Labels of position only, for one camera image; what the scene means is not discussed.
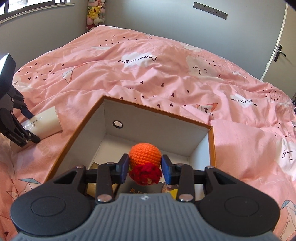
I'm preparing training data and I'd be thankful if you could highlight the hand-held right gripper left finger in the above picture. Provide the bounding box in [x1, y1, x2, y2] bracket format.
[54, 154, 130, 204]

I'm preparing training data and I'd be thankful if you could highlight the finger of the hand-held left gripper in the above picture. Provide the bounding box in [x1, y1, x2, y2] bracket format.
[7, 88, 33, 120]
[0, 108, 40, 148]

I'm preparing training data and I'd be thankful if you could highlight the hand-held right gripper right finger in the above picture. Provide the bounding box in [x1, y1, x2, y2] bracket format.
[161, 155, 235, 202]

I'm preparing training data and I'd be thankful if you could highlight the orange red crocheted toy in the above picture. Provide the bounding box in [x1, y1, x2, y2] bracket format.
[128, 143, 162, 186]

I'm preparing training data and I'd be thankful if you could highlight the long cream box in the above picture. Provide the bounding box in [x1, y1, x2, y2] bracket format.
[22, 106, 63, 141]

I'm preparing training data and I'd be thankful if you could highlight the orange cardboard box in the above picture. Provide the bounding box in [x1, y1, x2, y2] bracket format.
[43, 95, 216, 202]

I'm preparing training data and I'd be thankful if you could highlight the window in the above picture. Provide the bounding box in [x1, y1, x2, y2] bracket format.
[0, 0, 75, 22]

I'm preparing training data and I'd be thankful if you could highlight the pink printed blanket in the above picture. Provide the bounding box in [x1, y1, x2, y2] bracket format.
[0, 24, 296, 241]

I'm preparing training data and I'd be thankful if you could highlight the hanging column of plush toys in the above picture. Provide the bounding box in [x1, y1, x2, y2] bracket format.
[86, 0, 107, 32]

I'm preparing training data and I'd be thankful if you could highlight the white door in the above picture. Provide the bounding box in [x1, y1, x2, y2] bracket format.
[261, 5, 296, 93]

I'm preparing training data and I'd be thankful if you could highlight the black door handle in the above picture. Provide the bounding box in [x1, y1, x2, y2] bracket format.
[273, 44, 287, 62]

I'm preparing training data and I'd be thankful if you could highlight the grey wall switch panel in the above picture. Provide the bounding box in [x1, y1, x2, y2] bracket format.
[193, 2, 228, 20]

